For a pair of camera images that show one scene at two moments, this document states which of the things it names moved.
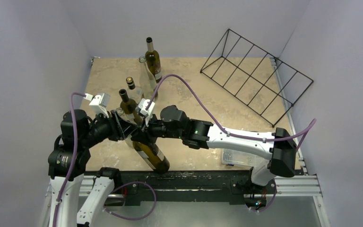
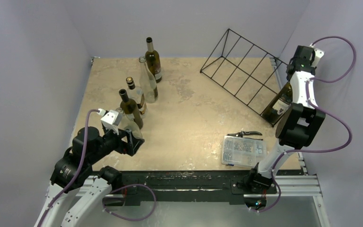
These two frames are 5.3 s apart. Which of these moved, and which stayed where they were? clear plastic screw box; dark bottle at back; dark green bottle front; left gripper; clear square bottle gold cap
Moved: dark green bottle front; left gripper
Stayed: dark bottle at back; clear square bottle gold cap; clear plastic screw box
